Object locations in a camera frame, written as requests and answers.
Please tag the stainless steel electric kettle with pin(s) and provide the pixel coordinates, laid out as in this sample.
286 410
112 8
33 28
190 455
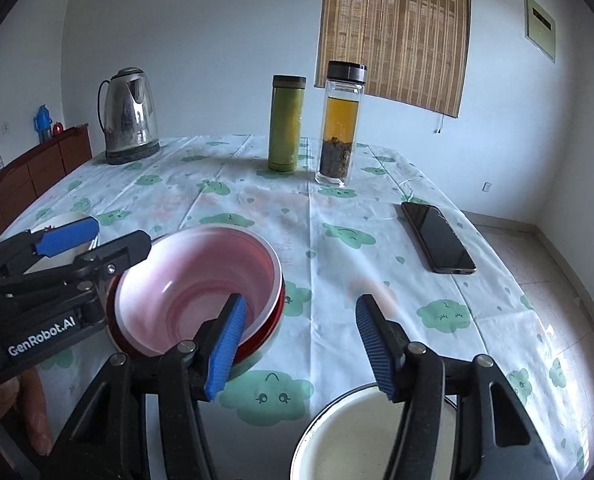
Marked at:
129 110

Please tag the small red ornament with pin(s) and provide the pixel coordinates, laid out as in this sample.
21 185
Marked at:
58 129

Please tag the brown wooden cabinet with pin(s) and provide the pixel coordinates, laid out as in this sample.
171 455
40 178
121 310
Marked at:
27 175

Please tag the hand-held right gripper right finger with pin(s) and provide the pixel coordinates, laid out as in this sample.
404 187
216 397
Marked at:
374 350

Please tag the cloud print tablecloth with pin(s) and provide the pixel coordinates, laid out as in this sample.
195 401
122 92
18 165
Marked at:
327 270

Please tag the glass tea bottle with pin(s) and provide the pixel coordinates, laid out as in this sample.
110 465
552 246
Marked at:
339 130

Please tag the blue water bottle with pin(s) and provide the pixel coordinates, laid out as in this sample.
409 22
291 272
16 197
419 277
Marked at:
42 122

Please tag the green thermos bottle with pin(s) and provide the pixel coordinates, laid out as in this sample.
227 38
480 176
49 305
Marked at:
284 125

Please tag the black smartphone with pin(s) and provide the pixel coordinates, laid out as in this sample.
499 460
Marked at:
437 237

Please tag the white enamel bowl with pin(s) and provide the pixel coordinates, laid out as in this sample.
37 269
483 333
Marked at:
347 440

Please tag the red plastic bowl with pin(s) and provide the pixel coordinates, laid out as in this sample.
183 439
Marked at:
262 335
187 280

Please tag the person's left hand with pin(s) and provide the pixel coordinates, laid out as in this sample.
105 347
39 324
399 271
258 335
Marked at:
37 410

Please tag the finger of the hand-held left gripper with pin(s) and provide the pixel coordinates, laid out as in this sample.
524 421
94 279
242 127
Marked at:
129 250
69 235

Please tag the pale green wall panel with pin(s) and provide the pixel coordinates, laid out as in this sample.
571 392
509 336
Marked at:
539 25

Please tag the dark kettle base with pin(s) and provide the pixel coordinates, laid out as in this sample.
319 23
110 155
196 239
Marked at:
132 155

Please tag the bamboo window blind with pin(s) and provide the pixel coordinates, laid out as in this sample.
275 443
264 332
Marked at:
392 35

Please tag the small floral plate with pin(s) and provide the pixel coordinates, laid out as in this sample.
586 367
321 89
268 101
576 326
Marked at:
62 220

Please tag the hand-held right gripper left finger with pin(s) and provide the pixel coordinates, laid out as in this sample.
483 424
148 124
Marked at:
224 350

